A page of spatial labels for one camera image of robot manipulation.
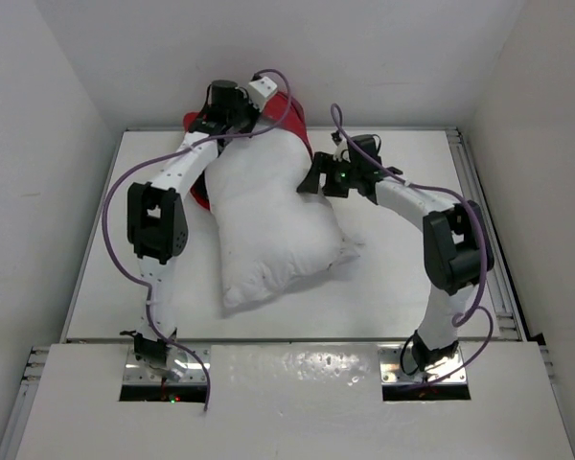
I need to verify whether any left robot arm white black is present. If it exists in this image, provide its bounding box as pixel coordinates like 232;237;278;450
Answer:
126;77;277;369

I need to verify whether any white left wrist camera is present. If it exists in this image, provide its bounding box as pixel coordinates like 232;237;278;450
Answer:
246;77;278;107

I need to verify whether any red patterned pillowcase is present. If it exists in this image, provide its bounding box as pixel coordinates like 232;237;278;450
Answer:
190;91;313;211

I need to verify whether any aluminium table frame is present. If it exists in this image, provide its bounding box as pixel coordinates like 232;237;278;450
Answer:
9;125;555;460

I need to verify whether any white pillow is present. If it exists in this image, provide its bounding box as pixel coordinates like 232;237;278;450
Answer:
204;129;364;317

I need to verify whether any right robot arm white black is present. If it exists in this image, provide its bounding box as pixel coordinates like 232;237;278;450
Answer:
297;132;495;373

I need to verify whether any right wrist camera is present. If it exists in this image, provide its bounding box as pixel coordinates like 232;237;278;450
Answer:
333;134;381;166

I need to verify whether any white front foam board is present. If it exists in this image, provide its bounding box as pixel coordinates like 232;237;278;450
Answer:
18;342;572;459

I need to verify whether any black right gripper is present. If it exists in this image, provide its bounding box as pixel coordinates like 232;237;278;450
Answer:
299;151;360;197

